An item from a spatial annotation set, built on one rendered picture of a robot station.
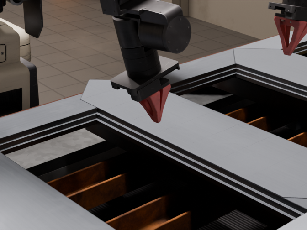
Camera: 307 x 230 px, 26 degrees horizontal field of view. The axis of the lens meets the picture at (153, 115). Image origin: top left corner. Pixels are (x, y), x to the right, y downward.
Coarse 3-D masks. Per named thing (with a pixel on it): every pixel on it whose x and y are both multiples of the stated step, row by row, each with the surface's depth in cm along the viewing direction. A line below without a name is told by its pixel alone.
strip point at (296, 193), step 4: (304, 184) 113; (296, 188) 112; (300, 188) 112; (304, 188) 112; (292, 192) 110; (296, 192) 110; (300, 192) 110; (304, 192) 110; (284, 196) 109; (288, 196) 109; (292, 196) 109; (296, 196) 109; (300, 196) 109; (304, 196) 109
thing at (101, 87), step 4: (108, 80) 159; (92, 84) 157; (96, 84) 157; (100, 84) 157; (104, 84) 157; (108, 84) 157; (88, 88) 154; (92, 88) 154; (96, 88) 154; (100, 88) 154; (104, 88) 154; (108, 88) 154; (112, 88) 154; (84, 92) 152; (88, 92) 152; (92, 92) 152; (96, 92) 152; (100, 92) 152; (84, 96) 150; (88, 96) 150
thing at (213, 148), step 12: (228, 132) 132; (240, 132) 132; (252, 132) 132; (264, 132) 132; (192, 144) 127; (204, 144) 127; (216, 144) 127; (228, 144) 127; (240, 144) 127; (252, 144) 127; (204, 156) 123; (216, 156) 123
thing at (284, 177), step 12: (300, 156) 123; (276, 168) 118; (288, 168) 118; (300, 168) 118; (252, 180) 114; (264, 180) 114; (276, 180) 114; (288, 180) 114; (300, 180) 114; (276, 192) 110; (288, 192) 110
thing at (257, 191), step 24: (216, 72) 167; (240, 72) 170; (72, 120) 140; (96, 120) 143; (120, 120) 138; (0, 144) 130; (24, 144) 132; (144, 144) 132; (168, 144) 128; (192, 168) 123; (216, 168) 120; (240, 192) 115; (264, 192) 112; (288, 216) 107
